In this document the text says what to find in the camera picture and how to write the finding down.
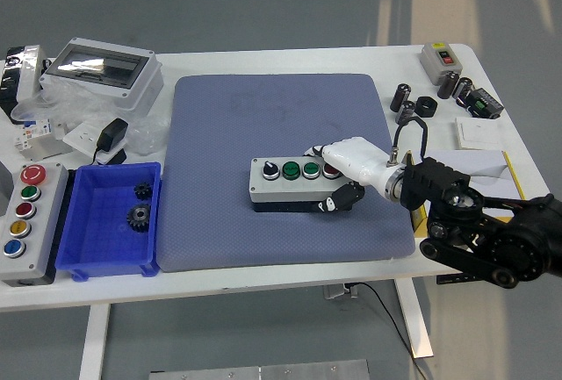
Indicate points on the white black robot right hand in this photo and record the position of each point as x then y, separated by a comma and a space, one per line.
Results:
351, 156

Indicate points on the grey four-button control box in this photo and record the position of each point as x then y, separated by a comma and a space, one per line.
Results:
281, 189

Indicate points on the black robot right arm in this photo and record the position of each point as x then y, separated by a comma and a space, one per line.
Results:
518, 248

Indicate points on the grey five-button control box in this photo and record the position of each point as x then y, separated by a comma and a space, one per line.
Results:
41, 231

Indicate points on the black hex nut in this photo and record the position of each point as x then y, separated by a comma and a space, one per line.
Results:
426, 107

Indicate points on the blue-grey padded mat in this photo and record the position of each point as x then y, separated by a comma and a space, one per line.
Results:
263, 125

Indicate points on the yellow white cardboard box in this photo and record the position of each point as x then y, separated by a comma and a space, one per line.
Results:
487, 162

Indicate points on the black green electronic module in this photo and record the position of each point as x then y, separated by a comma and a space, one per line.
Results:
485, 103

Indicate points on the black table control panel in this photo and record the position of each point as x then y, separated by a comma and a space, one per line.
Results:
448, 279

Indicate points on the white table leg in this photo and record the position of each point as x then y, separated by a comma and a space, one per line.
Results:
94, 340
415, 323

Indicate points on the small black gear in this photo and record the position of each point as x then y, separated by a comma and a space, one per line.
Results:
142, 191

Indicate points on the large black gear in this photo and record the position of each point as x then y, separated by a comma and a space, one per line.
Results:
139, 218

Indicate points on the silver metal plate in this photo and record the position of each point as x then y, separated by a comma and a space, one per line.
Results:
263, 371

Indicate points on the black power adapter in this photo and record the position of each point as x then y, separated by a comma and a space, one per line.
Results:
112, 132

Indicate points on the blue plastic bin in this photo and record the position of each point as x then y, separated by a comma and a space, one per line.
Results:
101, 244

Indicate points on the clear plastic bag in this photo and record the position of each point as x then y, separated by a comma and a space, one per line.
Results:
79, 108

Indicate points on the grey metal sheet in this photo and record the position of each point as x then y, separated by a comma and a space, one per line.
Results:
48, 150

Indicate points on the white circuit breaker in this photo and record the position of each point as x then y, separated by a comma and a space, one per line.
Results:
33, 132

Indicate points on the plastic-wrapped white black device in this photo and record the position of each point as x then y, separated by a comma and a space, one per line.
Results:
28, 73

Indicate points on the grey two-button switch box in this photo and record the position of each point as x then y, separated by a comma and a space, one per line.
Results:
439, 62

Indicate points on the white wall switch plate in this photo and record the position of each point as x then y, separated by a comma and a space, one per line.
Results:
478, 133

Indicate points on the grey bracket under table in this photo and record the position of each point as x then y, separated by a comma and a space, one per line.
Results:
338, 291

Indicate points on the grey enclosure with clear lid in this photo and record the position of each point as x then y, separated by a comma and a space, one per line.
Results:
131, 90

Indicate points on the white wall socket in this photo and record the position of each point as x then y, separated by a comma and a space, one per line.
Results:
81, 136

